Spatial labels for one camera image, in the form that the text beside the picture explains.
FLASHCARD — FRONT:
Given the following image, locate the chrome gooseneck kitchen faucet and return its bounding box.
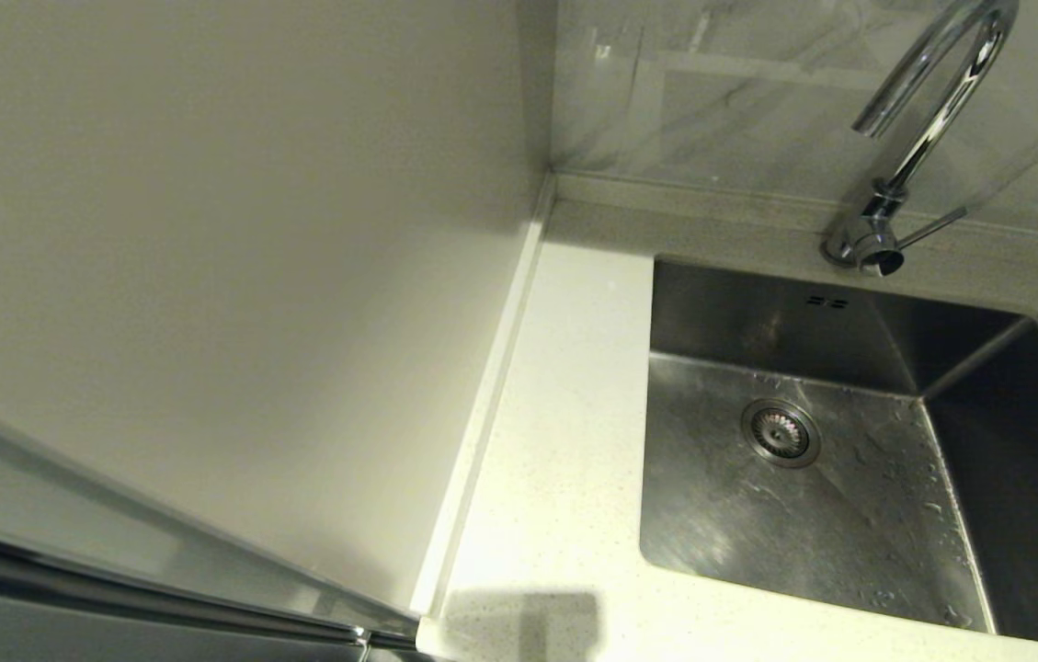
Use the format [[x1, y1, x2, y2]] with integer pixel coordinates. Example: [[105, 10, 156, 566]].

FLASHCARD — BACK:
[[820, 0, 1021, 279]]

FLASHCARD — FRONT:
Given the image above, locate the stainless steel appliance front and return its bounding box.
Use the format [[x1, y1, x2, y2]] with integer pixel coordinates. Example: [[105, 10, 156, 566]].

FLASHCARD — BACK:
[[0, 386, 423, 662]]

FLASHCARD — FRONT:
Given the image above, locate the beige cabinet side panel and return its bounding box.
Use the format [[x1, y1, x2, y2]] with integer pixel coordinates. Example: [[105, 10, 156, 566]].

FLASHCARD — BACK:
[[0, 0, 558, 617]]

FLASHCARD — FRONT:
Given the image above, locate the round metal drain strainer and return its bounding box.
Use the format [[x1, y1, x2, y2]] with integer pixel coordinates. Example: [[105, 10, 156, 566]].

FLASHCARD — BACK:
[[741, 398, 821, 469]]

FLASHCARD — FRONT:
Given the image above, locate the chrome appliance handle bar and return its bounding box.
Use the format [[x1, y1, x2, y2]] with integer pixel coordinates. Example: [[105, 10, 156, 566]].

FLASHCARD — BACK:
[[0, 522, 420, 652]]

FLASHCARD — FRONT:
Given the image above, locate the stainless steel sink basin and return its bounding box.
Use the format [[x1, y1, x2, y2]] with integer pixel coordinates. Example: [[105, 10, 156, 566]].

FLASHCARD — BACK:
[[638, 256, 1038, 650]]

